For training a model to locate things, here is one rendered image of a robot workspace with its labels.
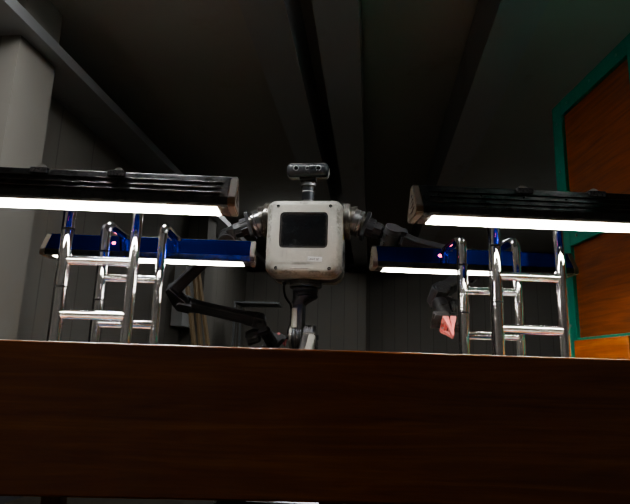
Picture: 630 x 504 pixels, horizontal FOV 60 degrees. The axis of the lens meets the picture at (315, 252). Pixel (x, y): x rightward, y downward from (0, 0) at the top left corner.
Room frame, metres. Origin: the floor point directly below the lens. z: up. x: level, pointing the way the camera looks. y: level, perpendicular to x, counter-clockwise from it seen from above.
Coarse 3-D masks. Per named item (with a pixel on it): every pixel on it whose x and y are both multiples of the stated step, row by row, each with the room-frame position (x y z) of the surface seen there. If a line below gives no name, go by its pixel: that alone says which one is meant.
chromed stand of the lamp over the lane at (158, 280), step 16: (112, 224) 1.42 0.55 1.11; (160, 240) 1.41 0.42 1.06; (176, 240) 1.56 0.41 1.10; (160, 256) 1.41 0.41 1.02; (96, 272) 1.42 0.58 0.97; (160, 272) 1.41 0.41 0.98; (96, 288) 1.41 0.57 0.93; (160, 288) 1.42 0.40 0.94; (96, 304) 1.41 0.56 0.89; (160, 304) 1.42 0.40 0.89; (96, 320) 1.41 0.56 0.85; (96, 336) 1.41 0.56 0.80
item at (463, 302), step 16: (464, 240) 1.45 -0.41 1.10; (512, 240) 1.46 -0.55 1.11; (464, 256) 1.44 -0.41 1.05; (512, 256) 1.46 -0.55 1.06; (464, 272) 1.44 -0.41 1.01; (464, 288) 1.44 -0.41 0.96; (480, 288) 1.45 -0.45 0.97; (464, 304) 1.44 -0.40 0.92; (464, 320) 1.44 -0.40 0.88; (464, 336) 1.44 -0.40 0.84; (480, 336) 1.45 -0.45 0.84; (512, 336) 1.45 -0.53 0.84; (464, 352) 1.44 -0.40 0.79
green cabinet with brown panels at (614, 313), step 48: (624, 48) 1.52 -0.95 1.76; (576, 96) 1.82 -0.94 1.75; (624, 96) 1.56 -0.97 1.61; (576, 144) 1.86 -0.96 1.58; (624, 144) 1.59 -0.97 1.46; (624, 192) 1.61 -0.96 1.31; (576, 240) 1.89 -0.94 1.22; (624, 240) 1.63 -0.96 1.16; (576, 288) 1.93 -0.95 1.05; (624, 288) 1.66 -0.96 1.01; (576, 336) 1.94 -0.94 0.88
